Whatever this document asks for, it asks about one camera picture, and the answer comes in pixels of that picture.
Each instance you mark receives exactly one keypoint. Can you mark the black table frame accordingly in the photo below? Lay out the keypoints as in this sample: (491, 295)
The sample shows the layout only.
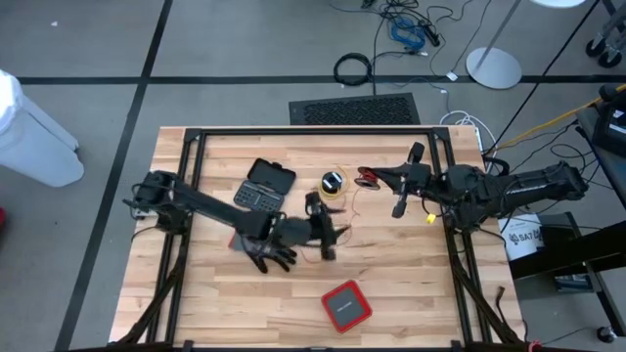
(318, 131)

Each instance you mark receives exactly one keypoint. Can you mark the grey floor stand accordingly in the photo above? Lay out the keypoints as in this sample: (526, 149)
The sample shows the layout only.
(494, 68)

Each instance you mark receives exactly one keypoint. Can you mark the red box with grey lid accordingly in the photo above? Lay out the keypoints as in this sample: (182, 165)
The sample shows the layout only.
(346, 306)

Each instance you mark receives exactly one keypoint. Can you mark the wheeled cart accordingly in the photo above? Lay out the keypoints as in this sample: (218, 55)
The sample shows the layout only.
(596, 47)

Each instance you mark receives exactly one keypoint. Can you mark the white trash bin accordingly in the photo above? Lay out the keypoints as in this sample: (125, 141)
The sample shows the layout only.
(34, 146)

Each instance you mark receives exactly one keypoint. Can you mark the black screwdriver bit case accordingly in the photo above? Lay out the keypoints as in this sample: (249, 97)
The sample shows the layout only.
(271, 176)

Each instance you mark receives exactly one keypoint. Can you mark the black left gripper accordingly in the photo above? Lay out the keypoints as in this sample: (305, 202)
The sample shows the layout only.
(293, 232)

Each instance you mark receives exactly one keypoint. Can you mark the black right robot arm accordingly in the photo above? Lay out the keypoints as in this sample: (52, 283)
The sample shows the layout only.
(528, 188)

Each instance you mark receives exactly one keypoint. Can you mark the black side table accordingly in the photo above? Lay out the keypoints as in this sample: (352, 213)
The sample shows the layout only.
(611, 132)

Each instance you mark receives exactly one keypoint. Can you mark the black desk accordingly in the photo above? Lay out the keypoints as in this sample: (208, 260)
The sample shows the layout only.
(577, 249)

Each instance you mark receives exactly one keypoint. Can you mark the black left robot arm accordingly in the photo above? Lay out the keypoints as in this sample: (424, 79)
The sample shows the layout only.
(205, 205)

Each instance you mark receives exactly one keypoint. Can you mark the grey black work glove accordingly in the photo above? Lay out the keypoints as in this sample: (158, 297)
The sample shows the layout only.
(274, 256)

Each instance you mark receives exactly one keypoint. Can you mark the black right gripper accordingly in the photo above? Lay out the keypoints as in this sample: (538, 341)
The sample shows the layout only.
(420, 181)

